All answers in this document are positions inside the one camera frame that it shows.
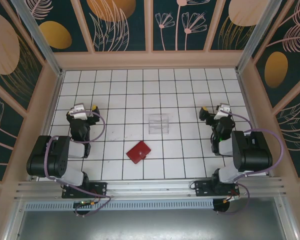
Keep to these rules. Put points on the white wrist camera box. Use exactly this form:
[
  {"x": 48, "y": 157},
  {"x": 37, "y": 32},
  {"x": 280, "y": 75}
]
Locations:
[
  {"x": 223, "y": 112},
  {"x": 78, "y": 110}
]

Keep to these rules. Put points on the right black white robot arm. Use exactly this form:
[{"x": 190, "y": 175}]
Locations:
[{"x": 252, "y": 155}]

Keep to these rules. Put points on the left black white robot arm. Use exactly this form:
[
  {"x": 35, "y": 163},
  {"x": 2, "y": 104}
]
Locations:
[{"x": 45, "y": 160}]

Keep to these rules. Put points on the aluminium frame post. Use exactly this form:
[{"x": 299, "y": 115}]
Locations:
[
  {"x": 37, "y": 37},
  {"x": 257, "y": 37}
]

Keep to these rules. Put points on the small green circuit board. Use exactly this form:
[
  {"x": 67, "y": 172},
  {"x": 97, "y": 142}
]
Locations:
[{"x": 83, "y": 203}]

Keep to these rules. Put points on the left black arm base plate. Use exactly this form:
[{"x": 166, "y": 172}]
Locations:
[{"x": 97, "y": 189}]

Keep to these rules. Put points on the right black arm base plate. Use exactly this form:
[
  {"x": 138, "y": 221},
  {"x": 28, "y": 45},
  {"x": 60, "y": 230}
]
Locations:
[{"x": 202, "y": 188}]

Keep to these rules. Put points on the red leather card holder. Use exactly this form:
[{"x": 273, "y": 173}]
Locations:
[{"x": 138, "y": 153}]

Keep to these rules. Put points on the galvanised metal sheet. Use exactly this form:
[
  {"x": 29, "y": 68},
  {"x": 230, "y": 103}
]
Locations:
[{"x": 150, "y": 226}]

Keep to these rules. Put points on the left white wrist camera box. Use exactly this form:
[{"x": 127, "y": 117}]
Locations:
[{"x": 78, "y": 110}]

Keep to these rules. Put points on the aluminium mounting rail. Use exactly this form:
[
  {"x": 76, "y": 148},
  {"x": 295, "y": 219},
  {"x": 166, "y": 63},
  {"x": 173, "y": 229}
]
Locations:
[{"x": 150, "y": 186}]

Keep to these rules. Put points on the clear acrylic card box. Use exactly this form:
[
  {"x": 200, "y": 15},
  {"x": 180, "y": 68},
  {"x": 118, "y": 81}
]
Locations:
[{"x": 159, "y": 125}]

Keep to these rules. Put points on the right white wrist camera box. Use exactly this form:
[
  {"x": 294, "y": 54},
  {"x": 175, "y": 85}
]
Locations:
[{"x": 223, "y": 112}]

